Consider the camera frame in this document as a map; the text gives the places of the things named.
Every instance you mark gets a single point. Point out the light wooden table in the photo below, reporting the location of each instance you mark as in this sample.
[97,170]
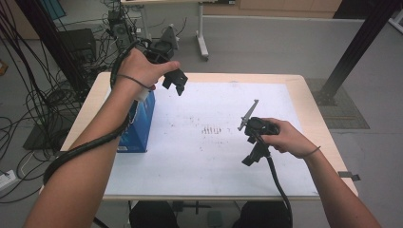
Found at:
[312,110]

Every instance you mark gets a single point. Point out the thin dark wristband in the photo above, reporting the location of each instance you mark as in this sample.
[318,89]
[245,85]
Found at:
[313,151]
[133,79]

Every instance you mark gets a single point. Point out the black computer tower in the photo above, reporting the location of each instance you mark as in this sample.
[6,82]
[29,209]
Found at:
[122,31]

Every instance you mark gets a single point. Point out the black table crossbar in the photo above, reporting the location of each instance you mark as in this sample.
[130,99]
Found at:
[196,206]

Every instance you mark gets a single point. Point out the person's right leg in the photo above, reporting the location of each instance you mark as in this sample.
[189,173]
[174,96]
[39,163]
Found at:
[263,217]

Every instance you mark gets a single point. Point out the white paper sheet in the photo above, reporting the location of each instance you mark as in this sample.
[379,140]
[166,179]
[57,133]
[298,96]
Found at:
[196,164]

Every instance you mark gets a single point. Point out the black equipment case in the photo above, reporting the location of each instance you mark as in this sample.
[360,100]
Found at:
[77,44]

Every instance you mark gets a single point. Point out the white desk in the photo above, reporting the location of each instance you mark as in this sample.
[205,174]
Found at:
[200,31]

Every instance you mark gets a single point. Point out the grey metal bracket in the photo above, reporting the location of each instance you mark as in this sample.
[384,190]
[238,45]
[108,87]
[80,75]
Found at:
[347,174]

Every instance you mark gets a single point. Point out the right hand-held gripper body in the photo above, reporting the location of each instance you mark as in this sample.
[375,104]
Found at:
[256,125]

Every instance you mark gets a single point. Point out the blue cardboard box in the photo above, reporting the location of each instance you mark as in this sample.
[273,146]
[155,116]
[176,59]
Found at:
[139,133]

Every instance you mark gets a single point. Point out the person's left leg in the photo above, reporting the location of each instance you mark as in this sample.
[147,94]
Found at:
[152,217]

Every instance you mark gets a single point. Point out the white power strip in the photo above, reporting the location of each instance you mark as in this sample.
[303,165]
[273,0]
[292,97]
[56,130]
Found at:
[7,180]

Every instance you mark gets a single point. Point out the person's right hand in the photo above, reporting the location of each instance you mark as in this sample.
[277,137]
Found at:
[291,141]

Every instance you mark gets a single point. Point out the black floor mat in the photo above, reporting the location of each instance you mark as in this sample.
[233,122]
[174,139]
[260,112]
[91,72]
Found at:
[38,139]

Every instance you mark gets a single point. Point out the grey floor mat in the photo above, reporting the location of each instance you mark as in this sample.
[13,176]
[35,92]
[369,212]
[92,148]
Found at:
[345,110]

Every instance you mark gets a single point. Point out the person's left hand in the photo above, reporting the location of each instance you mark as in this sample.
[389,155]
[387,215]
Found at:
[139,68]

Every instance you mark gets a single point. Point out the person's leg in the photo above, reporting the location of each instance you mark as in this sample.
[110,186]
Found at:
[152,217]
[263,217]

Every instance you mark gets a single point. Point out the black metal frame post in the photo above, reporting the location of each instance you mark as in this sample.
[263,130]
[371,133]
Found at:
[47,38]
[361,41]

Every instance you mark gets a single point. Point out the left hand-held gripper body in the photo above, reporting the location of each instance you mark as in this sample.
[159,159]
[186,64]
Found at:
[161,49]

